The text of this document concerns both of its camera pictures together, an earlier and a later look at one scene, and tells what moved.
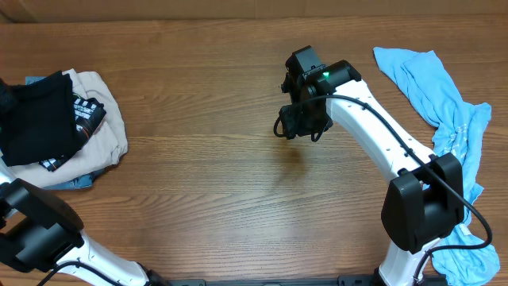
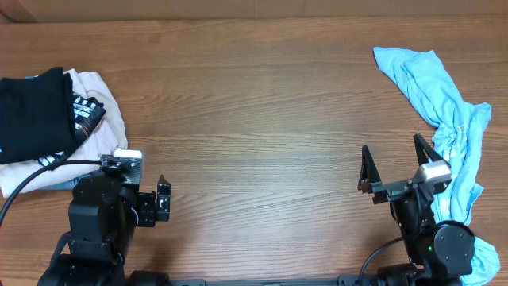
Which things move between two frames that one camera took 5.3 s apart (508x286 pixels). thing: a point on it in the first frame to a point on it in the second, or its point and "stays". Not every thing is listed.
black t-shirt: (37, 120) stays
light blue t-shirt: (460, 128) stays
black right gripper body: (306, 121) to (393, 189)
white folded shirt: (108, 145) stays
